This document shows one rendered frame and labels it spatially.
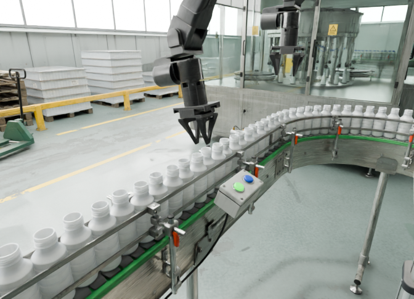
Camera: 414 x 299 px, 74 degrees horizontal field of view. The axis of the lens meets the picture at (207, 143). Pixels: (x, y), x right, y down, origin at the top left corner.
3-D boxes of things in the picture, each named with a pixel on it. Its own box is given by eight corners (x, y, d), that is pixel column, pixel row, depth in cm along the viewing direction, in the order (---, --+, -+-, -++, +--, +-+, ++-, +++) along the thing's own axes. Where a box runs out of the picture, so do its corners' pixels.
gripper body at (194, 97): (206, 114, 61) (201, 80, 59) (172, 115, 67) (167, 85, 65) (221, 108, 66) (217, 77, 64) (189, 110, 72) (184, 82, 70)
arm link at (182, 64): (190, 54, 60) (204, 53, 64) (166, 59, 63) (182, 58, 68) (195, 86, 61) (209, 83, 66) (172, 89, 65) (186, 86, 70)
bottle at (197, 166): (203, 205, 90) (203, 159, 84) (186, 202, 91) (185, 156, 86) (209, 196, 95) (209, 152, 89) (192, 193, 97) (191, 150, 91)
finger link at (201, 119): (207, 148, 64) (201, 108, 61) (184, 147, 68) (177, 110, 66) (222, 140, 69) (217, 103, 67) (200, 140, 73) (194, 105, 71)
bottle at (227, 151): (231, 182, 104) (233, 142, 99) (216, 182, 104) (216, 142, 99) (230, 176, 110) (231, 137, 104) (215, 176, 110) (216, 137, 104)
